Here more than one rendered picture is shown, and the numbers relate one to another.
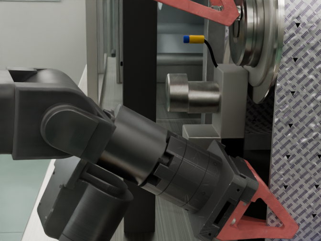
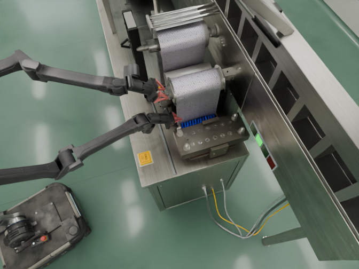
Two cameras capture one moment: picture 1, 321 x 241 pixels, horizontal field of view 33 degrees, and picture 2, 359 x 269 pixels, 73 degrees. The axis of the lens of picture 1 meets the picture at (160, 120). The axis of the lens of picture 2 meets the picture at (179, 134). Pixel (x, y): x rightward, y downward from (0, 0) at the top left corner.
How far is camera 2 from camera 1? 97 cm
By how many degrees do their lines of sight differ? 48
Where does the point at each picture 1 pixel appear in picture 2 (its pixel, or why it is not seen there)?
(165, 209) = not seen: hidden behind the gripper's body
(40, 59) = not seen: outside the picture
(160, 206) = not seen: hidden behind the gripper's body
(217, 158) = (168, 116)
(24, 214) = (80, 31)
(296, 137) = (180, 110)
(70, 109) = (146, 126)
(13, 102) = (138, 127)
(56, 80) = (141, 119)
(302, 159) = (181, 112)
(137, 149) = (155, 121)
